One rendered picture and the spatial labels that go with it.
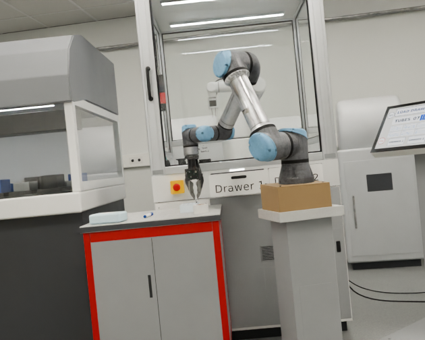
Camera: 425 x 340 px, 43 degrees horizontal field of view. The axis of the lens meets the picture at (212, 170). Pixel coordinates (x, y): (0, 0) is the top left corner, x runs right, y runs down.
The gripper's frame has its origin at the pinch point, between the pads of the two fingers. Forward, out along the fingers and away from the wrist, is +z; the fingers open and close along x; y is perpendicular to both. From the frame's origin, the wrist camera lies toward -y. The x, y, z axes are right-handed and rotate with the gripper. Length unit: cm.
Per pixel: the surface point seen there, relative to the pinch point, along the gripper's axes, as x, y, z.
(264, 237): 32, -28, 28
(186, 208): -3.9, 11.5, 4.8
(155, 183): -24.0, -25.7, -7.8
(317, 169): 64, -27, -7
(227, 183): 16.3, 6.6, -5.1
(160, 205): -22.3, -25.8, 4.6
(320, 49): 72, -29, -71
